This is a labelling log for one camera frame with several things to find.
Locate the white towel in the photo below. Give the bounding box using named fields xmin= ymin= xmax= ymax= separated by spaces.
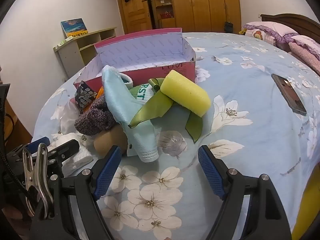
xmin=51 ymin=132 xmax=93 ymax=175

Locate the clear plastic bag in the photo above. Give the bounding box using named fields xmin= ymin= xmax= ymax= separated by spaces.
xmin=59 ymin=100 xmax=83 ymax=135

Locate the yellow foam sponge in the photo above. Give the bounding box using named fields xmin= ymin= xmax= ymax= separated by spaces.
xmin=160 ymin=70 xmax=212 ymax=118

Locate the wooden wardrobe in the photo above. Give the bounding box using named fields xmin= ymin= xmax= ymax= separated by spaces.
xmin=105 ymin=0 xmax=242 ymax=33

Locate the pink pillow with purple frill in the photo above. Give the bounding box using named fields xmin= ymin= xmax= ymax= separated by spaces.
xmin=289 ymin=35 xmax=320 ymax=75

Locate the green and white sock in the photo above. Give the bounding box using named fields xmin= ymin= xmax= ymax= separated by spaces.
xmin=130 ymin=82 xmax=157 ymax=105
xmin=119 ymin=74 xmax=133 ymax=90

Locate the beige open shelf unit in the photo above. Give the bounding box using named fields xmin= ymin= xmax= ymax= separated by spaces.
xmin=52 ymin=27 xmax=117 ymax=80

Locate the wooden door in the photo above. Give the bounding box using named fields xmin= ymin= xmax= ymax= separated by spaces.
xmin=117 ymin=0 xmax=153 ymax=34

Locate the smartphone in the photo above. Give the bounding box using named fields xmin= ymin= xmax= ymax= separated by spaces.
xmin=271 ymin=74 xmax=307 ymax=116

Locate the yellow fabric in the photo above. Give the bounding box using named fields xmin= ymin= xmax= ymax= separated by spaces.
xmin=291 ymin=165 xmax=320 ymax=240

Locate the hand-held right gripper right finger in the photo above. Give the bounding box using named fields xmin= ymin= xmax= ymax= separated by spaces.
xmin=197 ymin=145 xmax=293 ymax=240

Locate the pink cardboard box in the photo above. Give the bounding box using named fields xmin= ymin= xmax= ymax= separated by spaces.
xmin=74 ymin=27 xmax=197 ymax=98

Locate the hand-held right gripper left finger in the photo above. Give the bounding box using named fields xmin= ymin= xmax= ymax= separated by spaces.
xmin=30 ymin=145 xmax=122 ymax=240

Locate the orange mesh bag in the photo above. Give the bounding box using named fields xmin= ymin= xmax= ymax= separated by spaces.
xmin=84 ymin=86 xmax=105 ymax=113

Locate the green packet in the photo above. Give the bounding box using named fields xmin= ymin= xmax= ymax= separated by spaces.
xmin=56 ymin=36 xmax=73 ymax=48

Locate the light blue cloth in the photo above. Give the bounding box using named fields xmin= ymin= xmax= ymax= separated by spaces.
xmin=101 ymin=65 xmax=159 ymax=163

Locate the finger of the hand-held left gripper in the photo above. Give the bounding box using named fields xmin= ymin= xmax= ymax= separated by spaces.
xmin=49 ymin=139 xmax=80 ymax=179
xmin=27 ymin=137 xmax=50 ymax=152

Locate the round foam sponge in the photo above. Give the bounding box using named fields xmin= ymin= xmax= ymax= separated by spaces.
xmin=94 ymin=124 xmax=128 ymax=157

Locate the black scale-patterned pouch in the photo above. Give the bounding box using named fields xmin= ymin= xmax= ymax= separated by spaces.
xmin=74 ymin=81 xmax=98 ymax=112

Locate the green satin ribbon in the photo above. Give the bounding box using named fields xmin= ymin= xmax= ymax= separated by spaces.
xmin=128 ymin=78 xmax=203 ymax=143

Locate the blue floral bedsheet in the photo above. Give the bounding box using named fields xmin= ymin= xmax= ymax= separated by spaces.
xmin=31 ymin=32 xmax=320 ymax=240

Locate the brown wooden furniture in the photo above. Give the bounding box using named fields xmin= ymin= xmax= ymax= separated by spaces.
xmin=4 ymin=97 xmax=34 ymax=145

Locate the landscape painting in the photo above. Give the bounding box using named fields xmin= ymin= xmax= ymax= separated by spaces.
xmin=60 ymin=18 xmax=89 ymax=38

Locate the checked cartoon pillow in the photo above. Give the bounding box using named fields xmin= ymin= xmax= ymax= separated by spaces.
xmin=245 ymin=29 xmax=275 ymax=47

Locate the purple knit sock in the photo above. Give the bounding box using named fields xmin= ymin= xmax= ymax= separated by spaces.
xmin=75 ymin=97 xmax=118 ymax=135

